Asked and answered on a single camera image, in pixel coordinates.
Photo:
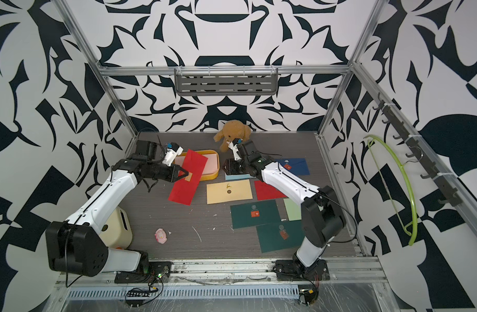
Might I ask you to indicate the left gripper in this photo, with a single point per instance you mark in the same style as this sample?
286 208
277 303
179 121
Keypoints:
175 175

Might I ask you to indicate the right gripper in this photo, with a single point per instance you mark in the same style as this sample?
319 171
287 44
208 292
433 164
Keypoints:
230 166

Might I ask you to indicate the yellow envelope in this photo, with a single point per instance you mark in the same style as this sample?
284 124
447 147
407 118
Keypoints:
229 191

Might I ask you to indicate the pink envelope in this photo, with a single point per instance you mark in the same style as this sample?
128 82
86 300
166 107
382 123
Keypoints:
211 166

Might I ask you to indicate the yellow plastic storage box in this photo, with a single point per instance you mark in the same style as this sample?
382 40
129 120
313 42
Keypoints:
213 176

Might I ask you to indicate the red envelope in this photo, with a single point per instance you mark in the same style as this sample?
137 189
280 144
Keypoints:
265 191
184 190

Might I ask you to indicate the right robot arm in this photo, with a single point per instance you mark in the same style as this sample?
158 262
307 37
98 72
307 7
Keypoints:
323 218

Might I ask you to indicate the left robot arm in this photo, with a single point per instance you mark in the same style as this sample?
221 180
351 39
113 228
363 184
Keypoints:
74 246

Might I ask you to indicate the light blue envelope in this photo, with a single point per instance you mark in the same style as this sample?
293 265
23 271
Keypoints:
236 177

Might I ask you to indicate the brown plush dog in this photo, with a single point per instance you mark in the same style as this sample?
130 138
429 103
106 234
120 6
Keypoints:
233 129

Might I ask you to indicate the dark blue envelope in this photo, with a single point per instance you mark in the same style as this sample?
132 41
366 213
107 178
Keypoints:
297 166

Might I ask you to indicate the dark green envelope upper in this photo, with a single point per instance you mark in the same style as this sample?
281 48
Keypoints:
254 214

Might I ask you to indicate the dark green envelope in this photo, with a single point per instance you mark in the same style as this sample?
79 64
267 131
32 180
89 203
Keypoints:
254 214
280 235

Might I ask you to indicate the light green envelope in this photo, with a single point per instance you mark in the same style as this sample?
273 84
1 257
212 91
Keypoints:
293 210

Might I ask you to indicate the small pink toy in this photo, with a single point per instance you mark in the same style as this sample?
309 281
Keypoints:
161 236

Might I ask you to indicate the cream plastic container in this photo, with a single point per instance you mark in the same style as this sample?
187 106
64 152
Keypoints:
117 233

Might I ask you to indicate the dark green envelope lower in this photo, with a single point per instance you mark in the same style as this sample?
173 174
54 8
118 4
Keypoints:
280 235

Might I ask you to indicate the green plastic hanger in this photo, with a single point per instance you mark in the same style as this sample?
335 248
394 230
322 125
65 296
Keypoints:
412 228

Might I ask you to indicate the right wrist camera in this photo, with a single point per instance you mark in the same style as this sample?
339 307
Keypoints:
233 146

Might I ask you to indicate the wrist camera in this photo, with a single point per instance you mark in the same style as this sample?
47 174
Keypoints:
233 146
173 150

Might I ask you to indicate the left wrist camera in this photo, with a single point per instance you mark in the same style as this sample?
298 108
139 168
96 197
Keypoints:
173 150

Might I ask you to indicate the grey metal wall shelf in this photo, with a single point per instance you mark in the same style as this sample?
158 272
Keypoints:
226 81

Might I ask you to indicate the black wall hook rail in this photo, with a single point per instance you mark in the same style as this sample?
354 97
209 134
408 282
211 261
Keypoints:
418 153

